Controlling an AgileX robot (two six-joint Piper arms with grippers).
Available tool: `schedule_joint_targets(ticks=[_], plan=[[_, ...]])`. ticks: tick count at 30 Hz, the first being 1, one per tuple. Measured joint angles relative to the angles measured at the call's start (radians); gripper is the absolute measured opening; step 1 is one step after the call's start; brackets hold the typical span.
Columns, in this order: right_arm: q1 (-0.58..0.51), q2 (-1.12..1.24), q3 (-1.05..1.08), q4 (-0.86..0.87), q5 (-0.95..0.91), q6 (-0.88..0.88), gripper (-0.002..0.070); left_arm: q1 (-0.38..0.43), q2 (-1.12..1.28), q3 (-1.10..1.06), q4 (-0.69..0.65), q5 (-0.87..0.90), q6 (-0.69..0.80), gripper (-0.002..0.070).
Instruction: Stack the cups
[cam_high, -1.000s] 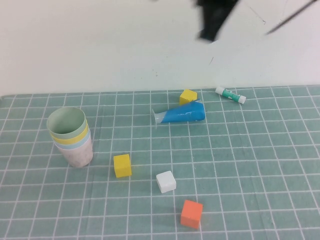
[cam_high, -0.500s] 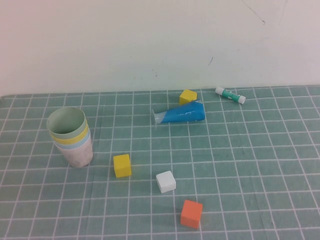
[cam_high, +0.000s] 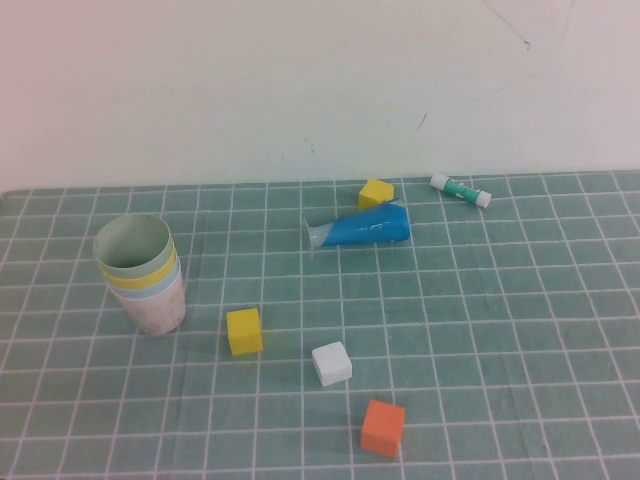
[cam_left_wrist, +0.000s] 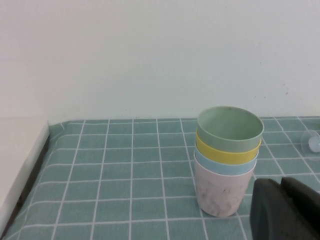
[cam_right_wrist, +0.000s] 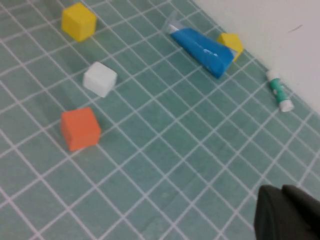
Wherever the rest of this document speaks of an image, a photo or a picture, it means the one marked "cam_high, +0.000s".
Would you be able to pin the light blue plastic cup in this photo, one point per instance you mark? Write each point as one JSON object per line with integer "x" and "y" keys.
{"x": 172, "y": 285}

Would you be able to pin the white cube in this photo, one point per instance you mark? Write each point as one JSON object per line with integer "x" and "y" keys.
{"x": 331, "y": 365}

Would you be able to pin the orange cube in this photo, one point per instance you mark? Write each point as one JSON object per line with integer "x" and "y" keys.
{"x": 382, "y": 430}

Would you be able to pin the yellow wooden cube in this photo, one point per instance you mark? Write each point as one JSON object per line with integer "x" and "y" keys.
{"x": 245, "y": 332}
{"x": 372, "y": 192}

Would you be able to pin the yellow plastic cup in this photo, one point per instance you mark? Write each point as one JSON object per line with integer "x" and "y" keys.
{"x": 162, "y": 277}

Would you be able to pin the tall blue paper cone cup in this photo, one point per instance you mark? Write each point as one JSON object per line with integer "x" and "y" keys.
{"x": 370, "y": 230}

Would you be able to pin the white green glue stick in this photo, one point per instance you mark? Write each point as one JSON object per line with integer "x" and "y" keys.
{"x": 462, "y": 190}

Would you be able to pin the pink plastic cup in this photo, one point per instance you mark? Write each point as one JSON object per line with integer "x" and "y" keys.
{"x": 155, "y": 315}

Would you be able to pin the green plastic cup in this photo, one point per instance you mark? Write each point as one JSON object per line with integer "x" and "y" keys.
{"x": 150, "y": 260}

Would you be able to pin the green grid tablecloth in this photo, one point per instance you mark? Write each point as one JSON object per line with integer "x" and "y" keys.
{"x": 500, "y": 350}

